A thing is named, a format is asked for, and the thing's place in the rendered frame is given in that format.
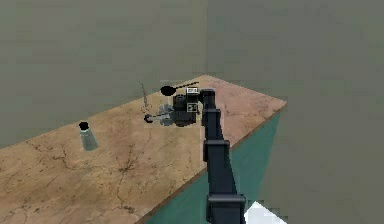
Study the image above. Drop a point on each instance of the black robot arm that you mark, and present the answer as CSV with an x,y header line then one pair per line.
x,y
218,166

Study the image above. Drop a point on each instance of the black ladle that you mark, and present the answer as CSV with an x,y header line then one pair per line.
x,y
166,90

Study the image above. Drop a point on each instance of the thin grey utensil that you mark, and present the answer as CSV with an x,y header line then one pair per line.
x,y
144,95

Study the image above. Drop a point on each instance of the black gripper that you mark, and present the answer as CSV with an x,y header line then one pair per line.
x,y
181,111

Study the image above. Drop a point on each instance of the teal counter with brown top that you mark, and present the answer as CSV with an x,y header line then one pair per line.
x,y
100,166

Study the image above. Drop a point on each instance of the grey shaker with black cap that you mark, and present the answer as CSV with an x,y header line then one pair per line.
x,y
88,140

